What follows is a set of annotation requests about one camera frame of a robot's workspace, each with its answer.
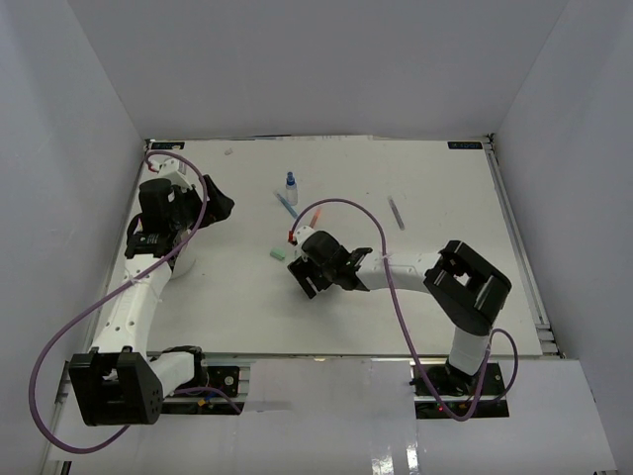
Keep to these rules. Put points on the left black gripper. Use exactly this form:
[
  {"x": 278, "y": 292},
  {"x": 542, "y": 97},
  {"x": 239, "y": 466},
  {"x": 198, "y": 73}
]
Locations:
[{"x": 219, "y": 206}]

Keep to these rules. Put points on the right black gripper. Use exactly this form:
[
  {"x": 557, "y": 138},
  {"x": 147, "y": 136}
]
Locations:
[{"x": 302, "y": 269}]

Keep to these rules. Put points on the green marker cap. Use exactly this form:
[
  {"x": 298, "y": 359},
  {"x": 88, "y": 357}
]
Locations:
[{"x": 278, "y": 254}]

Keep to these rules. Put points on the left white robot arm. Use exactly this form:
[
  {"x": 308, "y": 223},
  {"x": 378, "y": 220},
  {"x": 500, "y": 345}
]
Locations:
[{"x": 116, "y": 383}]

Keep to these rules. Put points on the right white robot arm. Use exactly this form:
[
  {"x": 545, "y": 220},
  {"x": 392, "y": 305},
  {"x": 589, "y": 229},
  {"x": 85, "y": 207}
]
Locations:
[{"x": 469, "y": 289}]

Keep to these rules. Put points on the orange pencil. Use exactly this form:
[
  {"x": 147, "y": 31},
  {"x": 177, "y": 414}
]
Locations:
[{"x": 315, "y": 217}]

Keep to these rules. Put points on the blue pen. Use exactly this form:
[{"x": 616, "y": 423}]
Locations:
[{"x": 284, "y": 202}]

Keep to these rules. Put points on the white divided round container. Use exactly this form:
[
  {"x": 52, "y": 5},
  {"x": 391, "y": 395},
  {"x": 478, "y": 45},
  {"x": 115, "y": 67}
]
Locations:
[{"x": 182, "y": 263}]

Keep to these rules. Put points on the small bottle blue cap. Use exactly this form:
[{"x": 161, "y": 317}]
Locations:
[{"x": 291, "y": 189}]

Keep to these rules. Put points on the purple clear pen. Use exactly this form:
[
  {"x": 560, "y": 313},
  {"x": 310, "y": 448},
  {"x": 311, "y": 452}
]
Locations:
[{"x": 396, "y": 213}]

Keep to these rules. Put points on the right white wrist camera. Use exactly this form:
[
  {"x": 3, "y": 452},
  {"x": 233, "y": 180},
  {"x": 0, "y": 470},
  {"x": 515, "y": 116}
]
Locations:
[{"x": 300, "y": 235}]

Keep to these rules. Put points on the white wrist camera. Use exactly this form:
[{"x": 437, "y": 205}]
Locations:
[
  {"x": 174, "y": 170},
  {"x": 300, "y": 235}
]

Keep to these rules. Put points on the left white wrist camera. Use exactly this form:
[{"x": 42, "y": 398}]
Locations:
[{"x": 174, "y": 170}]

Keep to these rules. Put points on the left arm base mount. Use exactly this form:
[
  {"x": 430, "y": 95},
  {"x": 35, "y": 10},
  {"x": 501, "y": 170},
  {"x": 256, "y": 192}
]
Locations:
[{"x": 194, "y": 387}]

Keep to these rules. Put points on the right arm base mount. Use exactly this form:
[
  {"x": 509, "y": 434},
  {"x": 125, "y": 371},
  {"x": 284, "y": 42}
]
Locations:
[{"x": 459, "y": 394}]

